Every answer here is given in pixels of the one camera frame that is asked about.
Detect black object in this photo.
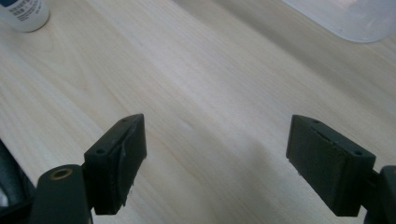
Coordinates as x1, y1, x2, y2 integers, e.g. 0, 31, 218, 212
0, 138, 36, 224

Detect white bottle with blue label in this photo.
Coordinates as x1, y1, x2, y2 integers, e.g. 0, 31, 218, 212
0, 0, 51, 34

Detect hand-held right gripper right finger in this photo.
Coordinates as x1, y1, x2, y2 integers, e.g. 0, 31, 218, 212
285, 114, 377, 217

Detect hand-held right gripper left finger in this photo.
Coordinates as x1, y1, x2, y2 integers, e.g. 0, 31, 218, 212
83, 113, 148, 216

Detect clear plastic container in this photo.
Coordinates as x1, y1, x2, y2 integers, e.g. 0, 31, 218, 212
281, 0, 396, 44

